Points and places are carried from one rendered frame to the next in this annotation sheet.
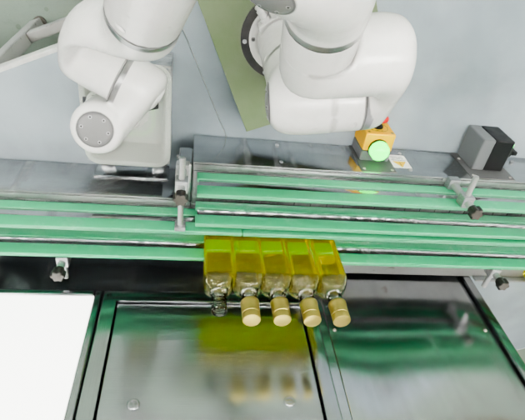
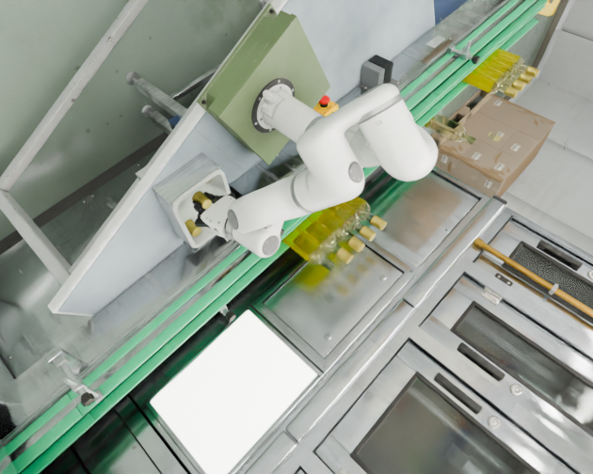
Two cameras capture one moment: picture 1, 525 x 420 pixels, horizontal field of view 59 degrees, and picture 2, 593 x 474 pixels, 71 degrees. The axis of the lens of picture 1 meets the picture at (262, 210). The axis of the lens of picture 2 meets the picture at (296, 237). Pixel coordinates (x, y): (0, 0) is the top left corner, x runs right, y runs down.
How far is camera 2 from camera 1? 0.67 m
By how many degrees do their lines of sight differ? 28
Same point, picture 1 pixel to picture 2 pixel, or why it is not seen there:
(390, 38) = not seen: hidden behind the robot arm
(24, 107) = (130, 250)
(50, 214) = (202, 292)
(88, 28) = (282, 214)
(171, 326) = (300, 291)
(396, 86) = not seen: hidden behind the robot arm
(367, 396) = (405, 246)
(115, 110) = (273, 229)
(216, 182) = not seen: hidden behind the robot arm
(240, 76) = (258, 141)
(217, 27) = (239, 127)
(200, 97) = (224, 163)
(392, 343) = (392, 212)
